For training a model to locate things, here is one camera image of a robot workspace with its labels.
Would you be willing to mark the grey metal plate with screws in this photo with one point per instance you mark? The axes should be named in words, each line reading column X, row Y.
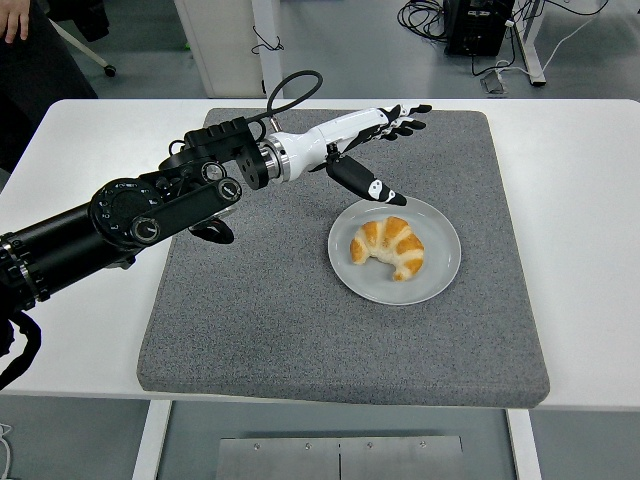
column 340, row 457

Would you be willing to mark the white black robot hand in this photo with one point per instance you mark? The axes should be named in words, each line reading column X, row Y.
column 320, row 140

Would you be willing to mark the office chair with caster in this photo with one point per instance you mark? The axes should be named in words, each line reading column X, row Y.
column 85, row 20

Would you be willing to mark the golden croissant bread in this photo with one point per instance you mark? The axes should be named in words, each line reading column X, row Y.
column 395, row 240

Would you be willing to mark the grey floor pedal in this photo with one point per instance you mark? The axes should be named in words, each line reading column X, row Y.
column 495, row 84

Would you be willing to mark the person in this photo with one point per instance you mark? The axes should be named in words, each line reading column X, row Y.
column 40, row 70

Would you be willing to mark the grey felt mat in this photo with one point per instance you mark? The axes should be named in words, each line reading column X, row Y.
column 300, row 325

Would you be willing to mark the white table leg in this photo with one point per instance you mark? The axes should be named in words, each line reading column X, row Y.
column 525, row 445
column 150, row 440

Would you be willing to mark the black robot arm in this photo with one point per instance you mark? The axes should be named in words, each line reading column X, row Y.
column 75, row 235

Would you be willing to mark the white desk post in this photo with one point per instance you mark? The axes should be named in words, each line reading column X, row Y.
column 272, row 65

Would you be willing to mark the black computer tower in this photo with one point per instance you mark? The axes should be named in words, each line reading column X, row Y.
column 475, row 30

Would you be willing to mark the grey round plate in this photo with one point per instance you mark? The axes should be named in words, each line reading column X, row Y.
column 440, row 260

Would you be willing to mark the person's hand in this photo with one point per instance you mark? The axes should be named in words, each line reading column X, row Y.
column 14, row 17

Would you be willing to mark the white desk leg with foot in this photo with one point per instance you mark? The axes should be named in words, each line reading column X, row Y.
column 532, row 45

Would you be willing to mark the white cabinet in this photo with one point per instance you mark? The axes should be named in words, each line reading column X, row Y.
column 220, row 40

